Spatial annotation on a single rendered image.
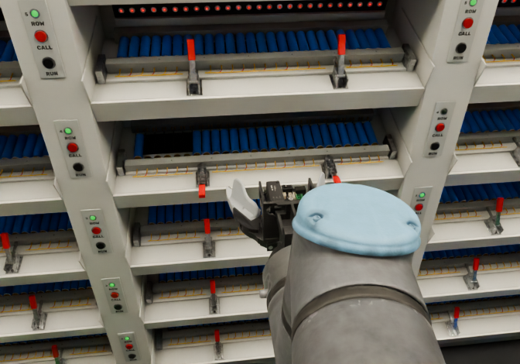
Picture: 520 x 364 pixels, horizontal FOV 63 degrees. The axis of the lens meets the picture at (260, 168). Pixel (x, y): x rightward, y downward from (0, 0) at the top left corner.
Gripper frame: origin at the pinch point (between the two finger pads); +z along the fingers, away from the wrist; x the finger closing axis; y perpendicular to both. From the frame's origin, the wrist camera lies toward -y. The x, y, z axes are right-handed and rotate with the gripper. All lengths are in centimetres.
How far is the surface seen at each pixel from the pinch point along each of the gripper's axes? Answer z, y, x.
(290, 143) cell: 24.6, -5.6, -7.1
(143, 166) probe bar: 21.0, -7.0, 24.1
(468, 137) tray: 23, -6, -47
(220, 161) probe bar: 20.9, -6.8, 8.4
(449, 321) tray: 22, -67, -57
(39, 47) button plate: 15.2, 19.4, 35.7
